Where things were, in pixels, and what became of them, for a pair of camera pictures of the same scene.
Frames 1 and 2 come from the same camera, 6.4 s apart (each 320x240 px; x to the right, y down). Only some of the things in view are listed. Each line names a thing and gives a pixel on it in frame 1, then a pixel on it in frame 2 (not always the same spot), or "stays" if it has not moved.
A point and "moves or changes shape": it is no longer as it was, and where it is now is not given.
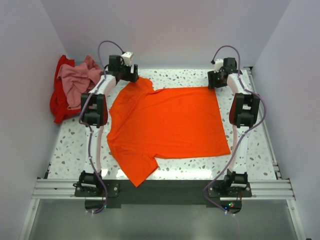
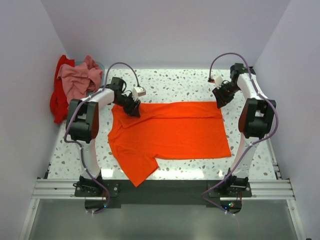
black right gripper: [212, 82] to [221, 100]
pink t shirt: [77, 78] stays
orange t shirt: [144, 123] moves or changes shape
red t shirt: [58, 101] stays
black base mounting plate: [111, 194] stays
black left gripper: [131, 77] to [133, 109]
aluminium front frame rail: [65, 189] stays
